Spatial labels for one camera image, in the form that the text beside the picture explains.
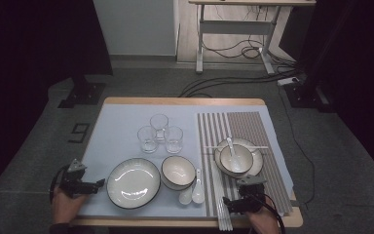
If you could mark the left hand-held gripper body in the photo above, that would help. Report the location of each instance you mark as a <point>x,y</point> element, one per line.
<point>74,183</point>

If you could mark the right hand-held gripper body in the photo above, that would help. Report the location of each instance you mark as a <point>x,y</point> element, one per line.
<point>251,195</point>

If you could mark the white black-rimmed plate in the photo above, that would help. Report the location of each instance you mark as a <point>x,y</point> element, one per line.
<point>133,182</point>
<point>258,159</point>

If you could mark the white ceramic spoon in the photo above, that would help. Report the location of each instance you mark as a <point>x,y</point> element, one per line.
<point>198,194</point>
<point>235,162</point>
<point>185,197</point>

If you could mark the white black-rimmed bowl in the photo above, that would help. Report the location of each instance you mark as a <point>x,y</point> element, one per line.
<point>245,157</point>
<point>177,188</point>
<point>178,170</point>

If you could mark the slender white chopstick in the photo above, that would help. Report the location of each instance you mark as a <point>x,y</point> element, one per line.
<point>260,147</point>

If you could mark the person's left hand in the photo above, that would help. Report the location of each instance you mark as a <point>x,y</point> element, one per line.
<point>65,208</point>

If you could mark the person's right hand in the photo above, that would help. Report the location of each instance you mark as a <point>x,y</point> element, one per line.
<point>263,222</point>

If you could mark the pale blue table mat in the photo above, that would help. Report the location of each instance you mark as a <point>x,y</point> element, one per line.
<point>120,139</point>

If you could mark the clear drinking glass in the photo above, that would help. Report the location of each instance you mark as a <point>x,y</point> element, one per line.
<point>147,141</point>
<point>174,140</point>
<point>159,125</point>

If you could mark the brown striped placemat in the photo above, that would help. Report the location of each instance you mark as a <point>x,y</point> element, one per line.
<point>250,123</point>

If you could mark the black stand base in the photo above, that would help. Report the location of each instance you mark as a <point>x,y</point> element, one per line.
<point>305,96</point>
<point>84,92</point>

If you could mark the wooden table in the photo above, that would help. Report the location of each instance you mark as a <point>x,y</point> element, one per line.
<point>181,101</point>

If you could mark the white power strip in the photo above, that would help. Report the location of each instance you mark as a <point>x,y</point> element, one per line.
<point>287,81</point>

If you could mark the dark curtain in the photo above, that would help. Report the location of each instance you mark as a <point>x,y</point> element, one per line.
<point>29,48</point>
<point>363,65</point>

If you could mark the light grey panel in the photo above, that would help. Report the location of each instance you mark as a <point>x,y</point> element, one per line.
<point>136,26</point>

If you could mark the white-framed desk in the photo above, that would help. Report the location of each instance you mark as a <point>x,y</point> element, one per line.
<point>233,27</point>

